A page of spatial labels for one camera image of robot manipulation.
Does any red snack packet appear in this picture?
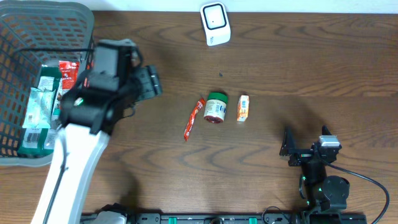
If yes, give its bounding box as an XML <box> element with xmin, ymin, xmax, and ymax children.
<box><xmin>59</xmin><ymin>61</ymin><xmax>80</xmax><ymax>95</ymax></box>

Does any green snack packet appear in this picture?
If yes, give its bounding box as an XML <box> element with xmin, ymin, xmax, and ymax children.
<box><xmin>19</xmin><ymin>67</ymin><xmax>62</xmax><ymax>157</ymax></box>

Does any small orange carton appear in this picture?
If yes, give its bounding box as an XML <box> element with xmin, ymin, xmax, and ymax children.
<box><xmin>237</xmin><ymin>95</ymin><xmax>249</xmax><ymax>122</ymax></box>

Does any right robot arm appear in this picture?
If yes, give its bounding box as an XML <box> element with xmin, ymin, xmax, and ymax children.
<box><xmin>279</xmin><ymin>126</ymin><xmax>350</xmax><ymax>223</ymax></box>

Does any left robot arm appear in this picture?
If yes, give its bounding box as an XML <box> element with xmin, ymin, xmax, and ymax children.
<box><xmin>32</xmin><ymin>39</ymin><xmax>162</xmax><ymax>223</ymax></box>

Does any red Nescafe stick sachet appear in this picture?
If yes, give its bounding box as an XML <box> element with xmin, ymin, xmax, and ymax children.
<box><xmin>183</xmin><ymin>98</ymin><xmax>205</xmax><ymax>141</ymax></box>

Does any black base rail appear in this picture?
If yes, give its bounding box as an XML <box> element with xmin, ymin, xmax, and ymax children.
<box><xmin>80</xmin><ymin>213</ymin><xmax>367</xmax><ymax>224</ymax></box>

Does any grey plastic shopping basket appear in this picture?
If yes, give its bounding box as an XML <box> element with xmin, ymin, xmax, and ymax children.
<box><xmin>1</xmin><ymin>1</ymin><xmax>95</xmax><ymax>167</ymax></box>

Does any green lid jar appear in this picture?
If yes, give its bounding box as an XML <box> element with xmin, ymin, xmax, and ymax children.
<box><xmin>203</xmin><ymin>92</ymin><xmax>228</xmax><ymax>123</ymax></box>

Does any white barcode scanner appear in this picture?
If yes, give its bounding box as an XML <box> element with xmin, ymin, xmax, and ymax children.
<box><xmin>200</xmin><ymin>2</ymin><xmax>231</xmax><ymax>47</ymax></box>

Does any pale green wipes packet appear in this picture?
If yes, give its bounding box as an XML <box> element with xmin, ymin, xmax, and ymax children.
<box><xmin>22</xmin><ymin>88</ymin><xmax>55</xmax><ymax>129</ymax></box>

